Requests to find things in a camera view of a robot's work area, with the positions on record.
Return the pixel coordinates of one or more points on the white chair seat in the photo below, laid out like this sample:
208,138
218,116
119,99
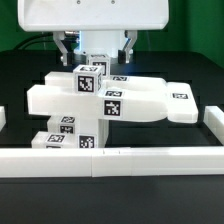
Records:
92,133

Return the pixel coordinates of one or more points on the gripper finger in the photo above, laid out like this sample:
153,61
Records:
65,48
124,54

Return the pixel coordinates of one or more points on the white tagged cube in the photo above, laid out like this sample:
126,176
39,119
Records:
100,60
88,79

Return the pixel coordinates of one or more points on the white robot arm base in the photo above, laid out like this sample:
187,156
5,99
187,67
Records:
101,42

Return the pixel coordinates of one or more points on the white U-shaped obstacle fence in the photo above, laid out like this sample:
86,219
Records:
70,162

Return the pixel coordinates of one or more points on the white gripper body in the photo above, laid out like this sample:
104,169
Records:
92,15

